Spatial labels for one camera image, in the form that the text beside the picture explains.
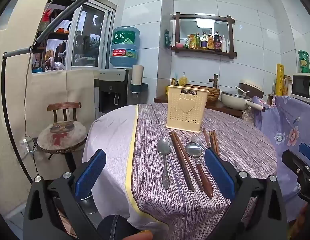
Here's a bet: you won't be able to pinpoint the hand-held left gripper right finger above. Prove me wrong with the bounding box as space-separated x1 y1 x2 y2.
204 148 288 240

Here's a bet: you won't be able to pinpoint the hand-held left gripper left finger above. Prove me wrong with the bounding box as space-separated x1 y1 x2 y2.
23 149 107 240

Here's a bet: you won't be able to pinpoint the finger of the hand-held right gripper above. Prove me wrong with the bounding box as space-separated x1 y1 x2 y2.
299 142 310 163
281 149 310 180

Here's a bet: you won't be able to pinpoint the wooden-handled steel spoon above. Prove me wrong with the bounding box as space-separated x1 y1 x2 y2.
185 142 214 198

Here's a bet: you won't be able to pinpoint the small steel spoon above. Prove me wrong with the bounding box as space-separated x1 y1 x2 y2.
190 135 208 152

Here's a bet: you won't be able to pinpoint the large steel spoon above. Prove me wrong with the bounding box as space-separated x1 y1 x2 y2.
156 138 172 190

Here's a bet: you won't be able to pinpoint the beige plastic utensil holder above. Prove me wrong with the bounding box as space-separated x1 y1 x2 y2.
165 85 208 133

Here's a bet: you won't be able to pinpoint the person's left hand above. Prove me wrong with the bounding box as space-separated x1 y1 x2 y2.
119 231 153 240

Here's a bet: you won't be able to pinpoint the purple floral cloth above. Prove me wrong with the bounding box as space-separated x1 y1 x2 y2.
251 95 310 223

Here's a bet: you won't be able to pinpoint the purple striped tablecloth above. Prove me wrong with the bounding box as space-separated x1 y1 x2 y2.
130 102 278 240

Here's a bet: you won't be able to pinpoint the white tablecloth with yellow edge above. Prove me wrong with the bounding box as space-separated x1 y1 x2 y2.
82 104 160 230

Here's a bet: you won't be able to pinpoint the person's denim leg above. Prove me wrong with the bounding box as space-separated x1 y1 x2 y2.
97 214 140 240

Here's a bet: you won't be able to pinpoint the paisley cloth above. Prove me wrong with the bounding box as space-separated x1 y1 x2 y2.
242 106 255 123

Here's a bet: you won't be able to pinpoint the white microwave oven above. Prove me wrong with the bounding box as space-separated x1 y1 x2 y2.
290 73 310 100

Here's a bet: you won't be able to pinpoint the white power adapter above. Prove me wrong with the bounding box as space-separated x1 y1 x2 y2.
20 137 37 153

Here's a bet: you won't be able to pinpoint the wooden chair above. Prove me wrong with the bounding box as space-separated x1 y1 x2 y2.
47 102 82 173

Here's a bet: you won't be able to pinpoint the cream pan with lid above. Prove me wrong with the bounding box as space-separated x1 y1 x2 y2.
221 91 266 112

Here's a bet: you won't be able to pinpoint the yellow roll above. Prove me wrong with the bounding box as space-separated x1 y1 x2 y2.
276 64 285 97

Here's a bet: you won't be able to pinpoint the woven pattern wash basin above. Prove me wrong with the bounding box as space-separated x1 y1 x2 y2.
187 84 221 102

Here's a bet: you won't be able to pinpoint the water dispenser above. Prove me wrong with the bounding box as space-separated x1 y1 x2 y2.
94 68 133 114

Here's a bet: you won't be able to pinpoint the cream and brown rice cooker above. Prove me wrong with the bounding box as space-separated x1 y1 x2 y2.
238 79 265 100

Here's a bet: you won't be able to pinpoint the stacked green cans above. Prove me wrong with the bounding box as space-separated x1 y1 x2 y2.
298 50 310 73

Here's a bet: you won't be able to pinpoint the yellow soap dispenser bottle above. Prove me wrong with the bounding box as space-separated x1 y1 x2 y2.
178 72 188 87

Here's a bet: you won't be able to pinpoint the paper towel roll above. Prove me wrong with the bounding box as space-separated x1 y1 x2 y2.
131 64 145 85

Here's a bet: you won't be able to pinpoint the blue water cooler bottle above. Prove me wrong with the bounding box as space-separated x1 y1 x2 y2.
109 26 141 68

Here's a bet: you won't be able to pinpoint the row of condiment bottles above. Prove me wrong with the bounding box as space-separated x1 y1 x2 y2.
184 31 231 53

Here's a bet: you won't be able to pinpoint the red paper decoration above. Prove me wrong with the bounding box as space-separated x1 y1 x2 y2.
44 7 54 22

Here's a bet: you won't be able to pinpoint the thin hanging cable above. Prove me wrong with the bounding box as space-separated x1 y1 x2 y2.
21 0 70 140

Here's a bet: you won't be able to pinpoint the aluminium frame window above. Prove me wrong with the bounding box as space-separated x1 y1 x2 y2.
32 0 117 74

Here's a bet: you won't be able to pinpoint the wooden framed wall mirror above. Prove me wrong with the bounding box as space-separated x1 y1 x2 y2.
171 12 238 60

